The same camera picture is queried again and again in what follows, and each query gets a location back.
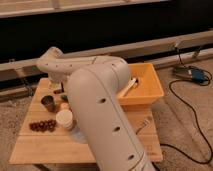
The brown rectangular eraser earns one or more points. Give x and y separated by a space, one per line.
58 91

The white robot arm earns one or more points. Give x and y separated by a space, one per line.
91 85

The white paper cup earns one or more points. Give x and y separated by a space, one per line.
65 118

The dark metal cup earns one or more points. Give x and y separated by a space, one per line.
48 103

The white utensil in bin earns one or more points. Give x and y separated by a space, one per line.
132 84

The yellow plastic bin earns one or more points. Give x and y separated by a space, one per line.
147 90

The green chili pepper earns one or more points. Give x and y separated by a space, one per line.
64 97

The small yellow red fruit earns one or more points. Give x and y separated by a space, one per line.
64 106

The silver metal fork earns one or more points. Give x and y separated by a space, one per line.
143 125

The grey-blue crumpled cloth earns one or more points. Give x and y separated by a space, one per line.
77 135

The bunch of dark grapes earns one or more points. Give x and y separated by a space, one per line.
42 126

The wooden board table top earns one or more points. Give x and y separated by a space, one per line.
58 147

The blue power adapter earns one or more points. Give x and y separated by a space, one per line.
190 73

